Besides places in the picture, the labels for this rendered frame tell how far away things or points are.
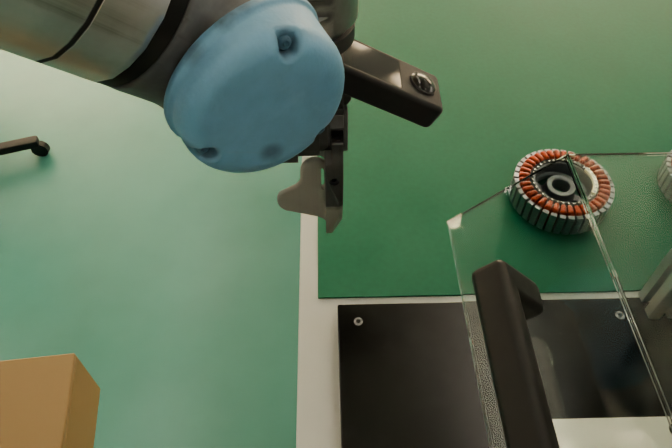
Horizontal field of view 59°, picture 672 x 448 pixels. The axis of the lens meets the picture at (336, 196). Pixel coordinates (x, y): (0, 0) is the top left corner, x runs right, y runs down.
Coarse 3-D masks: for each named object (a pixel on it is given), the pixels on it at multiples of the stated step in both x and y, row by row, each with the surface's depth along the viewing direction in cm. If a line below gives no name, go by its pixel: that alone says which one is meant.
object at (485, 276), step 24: (504, 264) 27; (480, 288) 27; (504, 288) 26; (528, 288) 28; (480, 312) 27; (504, 312) 26; (528, 312) 28; (504, 336) 25; (528, 336) 25; (504, 360) 24; (528, 360) 24; (504, 384) 24; (528, 384) 23; (504, 408) 23; (528, 408) 23; (504, 432) 23; (528, 432) 22; (552, 432) 22
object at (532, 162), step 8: (544, 152) 71; (552, 152) 71; (560, 152) 71; (568, 152) 72; (520, 160) 71; (528, 160) 70; (536, 160) 70; (544, 160) 70; (552, 160) 70; (520, 168) 70; (528, 168) 69; (536, 168) 70; (520, 176) 69
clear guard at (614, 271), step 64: (512, 192) 33; (576, 192) 30; (640, 192) 30; (512, 256) 31; (576, 256) 28; (640, 256) 27; (576, 320) 27; (640, 320) 25; (576, 384) 25; (640, 384) 24
